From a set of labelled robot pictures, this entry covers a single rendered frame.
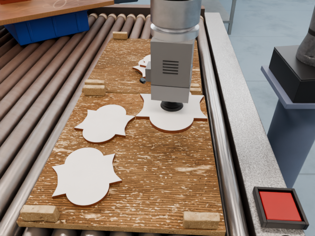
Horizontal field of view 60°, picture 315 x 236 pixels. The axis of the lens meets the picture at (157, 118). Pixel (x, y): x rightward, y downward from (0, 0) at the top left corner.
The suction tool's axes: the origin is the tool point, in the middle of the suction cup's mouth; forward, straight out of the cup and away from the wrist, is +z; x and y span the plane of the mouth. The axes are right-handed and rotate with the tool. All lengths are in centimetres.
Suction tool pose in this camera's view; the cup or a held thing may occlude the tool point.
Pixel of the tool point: (171, 110)
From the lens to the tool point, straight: 52.1
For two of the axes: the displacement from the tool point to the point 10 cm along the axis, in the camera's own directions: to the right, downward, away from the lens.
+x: 9.9, 1.0, -1.3
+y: -1.7, 6.0, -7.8
